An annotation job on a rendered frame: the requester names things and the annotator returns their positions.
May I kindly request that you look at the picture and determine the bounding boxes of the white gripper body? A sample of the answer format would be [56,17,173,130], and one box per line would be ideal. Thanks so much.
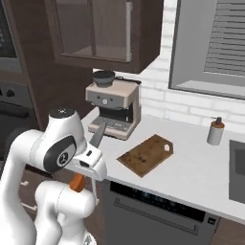
[70,157,108,183]

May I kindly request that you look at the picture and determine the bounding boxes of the glass cupboard door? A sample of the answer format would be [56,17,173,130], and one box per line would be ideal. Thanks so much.
[52,0,133,63]

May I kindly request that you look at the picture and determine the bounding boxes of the orange-handled knife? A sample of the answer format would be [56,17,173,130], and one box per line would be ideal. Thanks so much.
[68,122,108,193]

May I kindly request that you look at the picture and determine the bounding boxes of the black microwave oven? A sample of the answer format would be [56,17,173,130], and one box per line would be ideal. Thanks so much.
[0,0,24,74]

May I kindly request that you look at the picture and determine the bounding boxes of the brown wooden cutting board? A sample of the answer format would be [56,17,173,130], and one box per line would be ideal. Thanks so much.
[116,133,175,179]

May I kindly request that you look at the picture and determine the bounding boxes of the brown base cupboard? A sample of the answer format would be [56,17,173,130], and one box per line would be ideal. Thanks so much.
[210,216,245,245]

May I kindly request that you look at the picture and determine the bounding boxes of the dark brown wall cupboard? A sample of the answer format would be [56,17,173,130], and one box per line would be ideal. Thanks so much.
[44,0,165,75]

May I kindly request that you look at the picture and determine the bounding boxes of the beige coffee machine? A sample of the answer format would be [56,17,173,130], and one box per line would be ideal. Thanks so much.
[84,70,143,142]

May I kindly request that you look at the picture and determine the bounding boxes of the silver cupboard door handle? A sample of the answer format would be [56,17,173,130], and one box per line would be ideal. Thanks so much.
[124,1,134,63]

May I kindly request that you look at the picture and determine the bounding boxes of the white cupboard handle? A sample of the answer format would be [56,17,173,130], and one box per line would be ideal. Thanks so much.
[91,178,100,206]

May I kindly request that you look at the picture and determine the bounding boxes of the grey soap dispenser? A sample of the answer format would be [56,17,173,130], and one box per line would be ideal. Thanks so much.
[206,116,226,146]

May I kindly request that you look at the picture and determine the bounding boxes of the black built-in oven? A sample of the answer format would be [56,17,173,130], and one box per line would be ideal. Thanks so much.
[0,79,40,161]

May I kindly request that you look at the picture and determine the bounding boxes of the grey dishwasher handle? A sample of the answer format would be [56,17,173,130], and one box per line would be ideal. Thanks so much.
[113,197,200,236]

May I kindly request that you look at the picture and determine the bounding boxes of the grey sink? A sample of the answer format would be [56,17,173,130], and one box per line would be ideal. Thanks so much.
[228,139,245,206]

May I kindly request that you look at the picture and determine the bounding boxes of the grey framed window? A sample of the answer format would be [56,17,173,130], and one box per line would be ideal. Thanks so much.
[167,0,245,100]

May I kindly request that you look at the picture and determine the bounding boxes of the grey dishwasher door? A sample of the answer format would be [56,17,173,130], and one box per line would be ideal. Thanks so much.
[101,179,221,245]

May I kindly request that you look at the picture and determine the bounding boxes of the grey window blinds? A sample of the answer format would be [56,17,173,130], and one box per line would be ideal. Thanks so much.
[203,0,245,78]

